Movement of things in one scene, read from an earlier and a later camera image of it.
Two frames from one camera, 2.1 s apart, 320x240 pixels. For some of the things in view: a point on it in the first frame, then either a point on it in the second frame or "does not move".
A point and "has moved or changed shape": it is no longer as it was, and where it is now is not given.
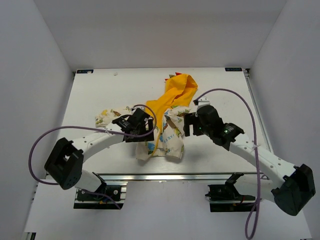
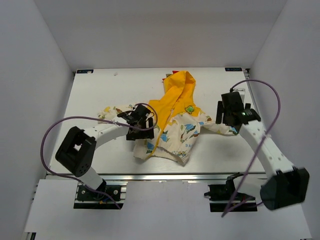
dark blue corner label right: [233, 69] does not move
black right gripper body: [207, 132] -> [225, 121]
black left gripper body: [141, 129] does not move
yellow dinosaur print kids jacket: [168, 111] has moved or changed shape
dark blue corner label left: [84, 71] does not move
